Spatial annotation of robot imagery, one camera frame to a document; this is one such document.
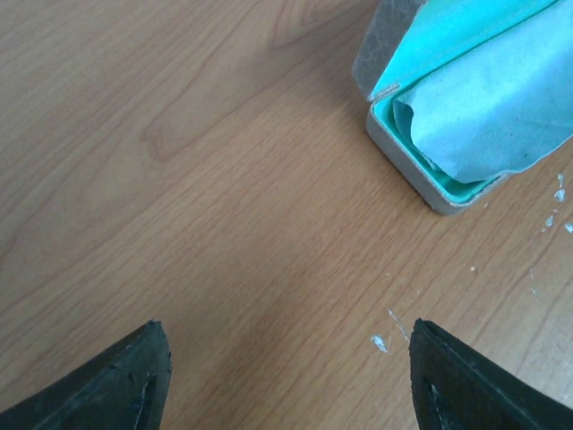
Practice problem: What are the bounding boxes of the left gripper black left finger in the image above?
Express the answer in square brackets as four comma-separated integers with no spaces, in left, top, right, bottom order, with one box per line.
[1,320,172,429]

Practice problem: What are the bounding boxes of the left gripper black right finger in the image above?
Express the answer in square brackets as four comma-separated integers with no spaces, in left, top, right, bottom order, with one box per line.
[409,319,572,429]

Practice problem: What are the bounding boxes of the light blue cleaning cloth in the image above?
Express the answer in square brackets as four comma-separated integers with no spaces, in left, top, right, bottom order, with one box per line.
[393,1,572,184]

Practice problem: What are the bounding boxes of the grey leather glasses case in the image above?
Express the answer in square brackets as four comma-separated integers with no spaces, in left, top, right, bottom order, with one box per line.
[352,1,557,215]

